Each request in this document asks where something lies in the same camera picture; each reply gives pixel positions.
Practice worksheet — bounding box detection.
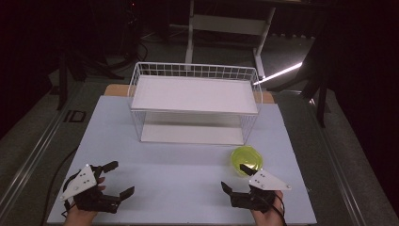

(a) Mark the white metal desk frame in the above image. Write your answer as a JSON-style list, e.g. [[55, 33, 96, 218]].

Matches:
[[184, 0, 277, 80]]

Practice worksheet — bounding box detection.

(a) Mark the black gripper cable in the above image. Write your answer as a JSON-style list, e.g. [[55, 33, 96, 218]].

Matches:
[[265, 191, 288, 226]]

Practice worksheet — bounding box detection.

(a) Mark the person's right hand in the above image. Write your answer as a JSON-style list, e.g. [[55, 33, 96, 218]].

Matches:
[[249, 190, 286, 226]]

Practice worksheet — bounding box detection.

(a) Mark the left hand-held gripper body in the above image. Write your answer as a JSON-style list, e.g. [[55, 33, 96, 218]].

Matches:
[[59, 163, 123, 215]]

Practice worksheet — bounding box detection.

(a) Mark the green plastic bowl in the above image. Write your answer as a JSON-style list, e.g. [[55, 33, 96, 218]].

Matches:
[[231, 145, 263, 178]]

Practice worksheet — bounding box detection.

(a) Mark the person's left hand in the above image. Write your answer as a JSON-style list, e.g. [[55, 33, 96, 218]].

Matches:
[[63, 176, 107, 226]]

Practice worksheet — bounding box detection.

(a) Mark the black stand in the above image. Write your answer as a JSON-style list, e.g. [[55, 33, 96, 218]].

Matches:
[[268, 31, 334, 128]]

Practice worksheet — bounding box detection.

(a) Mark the wooden table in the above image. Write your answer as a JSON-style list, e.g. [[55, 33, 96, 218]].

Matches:
[[104, 84, 276, 105]]

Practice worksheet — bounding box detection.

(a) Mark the white wire shelf rack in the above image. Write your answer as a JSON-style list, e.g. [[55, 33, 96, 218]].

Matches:
[[127, 61, 264, 147]]

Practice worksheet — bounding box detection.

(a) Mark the pale blue table cover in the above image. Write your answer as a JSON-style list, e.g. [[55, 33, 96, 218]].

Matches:
[[46, 95, 318, 226]]

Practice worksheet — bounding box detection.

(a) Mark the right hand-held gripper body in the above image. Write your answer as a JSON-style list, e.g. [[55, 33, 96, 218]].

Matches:
[[230, 169, 293, 212]]

